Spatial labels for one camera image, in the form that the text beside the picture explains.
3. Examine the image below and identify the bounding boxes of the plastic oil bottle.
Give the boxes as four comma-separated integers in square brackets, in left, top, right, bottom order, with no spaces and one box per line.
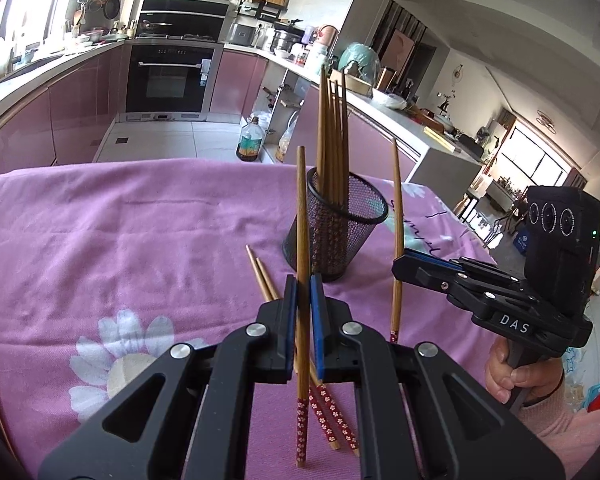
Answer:
[236,116,265,162]

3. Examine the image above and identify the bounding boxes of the black wall rack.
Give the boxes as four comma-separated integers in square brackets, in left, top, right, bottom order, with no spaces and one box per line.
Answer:
[232,0,290,23]

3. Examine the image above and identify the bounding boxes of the person's right hand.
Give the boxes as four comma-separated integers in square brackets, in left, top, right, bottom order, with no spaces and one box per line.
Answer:
[486,337,564,403]

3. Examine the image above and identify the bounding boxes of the steel pot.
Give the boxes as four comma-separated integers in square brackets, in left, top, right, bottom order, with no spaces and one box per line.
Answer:
[270,30,301,53]

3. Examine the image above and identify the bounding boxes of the round bamboo steamer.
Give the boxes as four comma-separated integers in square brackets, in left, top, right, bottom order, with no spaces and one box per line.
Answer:
[329,70,373,96]

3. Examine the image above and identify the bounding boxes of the white plastic bag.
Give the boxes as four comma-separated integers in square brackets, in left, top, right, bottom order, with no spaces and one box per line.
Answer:
[372,89,407,110]

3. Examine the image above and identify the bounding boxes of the black mesh utensil cup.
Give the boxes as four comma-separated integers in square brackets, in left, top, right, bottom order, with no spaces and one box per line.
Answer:
[306,168,389,283]

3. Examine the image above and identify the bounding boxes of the teal covered appliance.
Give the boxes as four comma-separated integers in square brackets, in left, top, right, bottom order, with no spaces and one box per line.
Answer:
[338,42,381,87]

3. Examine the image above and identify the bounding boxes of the pink thermos jug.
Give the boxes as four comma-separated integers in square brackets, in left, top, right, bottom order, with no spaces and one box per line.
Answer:
[314,25,339,50]

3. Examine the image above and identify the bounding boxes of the black range hood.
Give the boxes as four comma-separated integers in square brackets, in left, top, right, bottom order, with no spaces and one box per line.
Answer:
[135,0,230,42]

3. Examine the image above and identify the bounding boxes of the black frying pan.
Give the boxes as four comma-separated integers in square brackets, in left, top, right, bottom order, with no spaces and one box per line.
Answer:
[102,0,121,21]

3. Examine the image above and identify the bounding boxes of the pink sleeve forearm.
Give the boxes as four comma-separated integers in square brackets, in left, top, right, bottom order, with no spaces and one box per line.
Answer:
[518,380,600,479]

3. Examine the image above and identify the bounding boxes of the bamboo chopstick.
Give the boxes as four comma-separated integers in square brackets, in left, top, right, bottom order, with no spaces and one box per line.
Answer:
[390,140,404,344]
[296,146,311,467]
[244,244,342,451]
[255,257,361,458]
[340,72,349,210]
[330,81,341,207]
[315,66,329,193]
[325,80,334,202]

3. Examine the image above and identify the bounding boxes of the black built-in oven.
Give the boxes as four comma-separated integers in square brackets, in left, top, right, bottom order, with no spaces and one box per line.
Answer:
[124,42,220,118]

